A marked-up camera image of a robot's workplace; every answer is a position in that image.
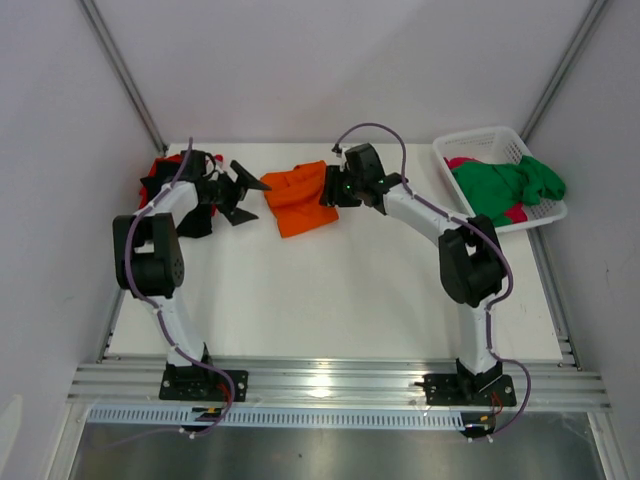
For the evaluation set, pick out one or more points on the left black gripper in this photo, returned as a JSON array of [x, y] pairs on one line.
[[238, 192]]

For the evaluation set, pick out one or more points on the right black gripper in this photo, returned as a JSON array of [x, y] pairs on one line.
[[330, 186]]

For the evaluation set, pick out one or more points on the orange t shirt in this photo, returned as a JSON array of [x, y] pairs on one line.
[[294, 199]]

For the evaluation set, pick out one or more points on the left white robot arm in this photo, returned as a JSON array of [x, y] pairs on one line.
[[150, 265]]

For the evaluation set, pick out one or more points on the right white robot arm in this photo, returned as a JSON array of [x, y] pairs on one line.
[[471, 263]]

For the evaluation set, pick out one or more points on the black folded t shirt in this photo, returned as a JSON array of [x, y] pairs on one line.
[[197, 223]]

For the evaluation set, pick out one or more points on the red folded t shirt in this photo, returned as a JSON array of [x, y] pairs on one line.
[[182, 200]]

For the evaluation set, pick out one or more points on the green t shirt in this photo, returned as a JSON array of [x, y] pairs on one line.
[[541, 182]]

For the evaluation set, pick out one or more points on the white plastic basket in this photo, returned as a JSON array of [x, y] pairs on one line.
[[492, 145]]

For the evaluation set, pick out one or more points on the pink t shirt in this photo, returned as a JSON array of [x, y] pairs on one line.
[[491, 190]]

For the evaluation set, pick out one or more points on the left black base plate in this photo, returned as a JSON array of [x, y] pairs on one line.
[[185, 381]]

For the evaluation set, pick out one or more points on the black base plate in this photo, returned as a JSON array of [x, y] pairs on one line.
[[185, 381], [455, 390]]

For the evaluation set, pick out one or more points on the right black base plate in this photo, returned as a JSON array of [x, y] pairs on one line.
[[455, 390]]

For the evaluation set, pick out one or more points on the white slotted cable duct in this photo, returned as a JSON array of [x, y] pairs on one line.
[[239, 416]]

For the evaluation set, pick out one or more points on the aluminium mounting rail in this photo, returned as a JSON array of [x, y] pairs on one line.
[[330, 383]]

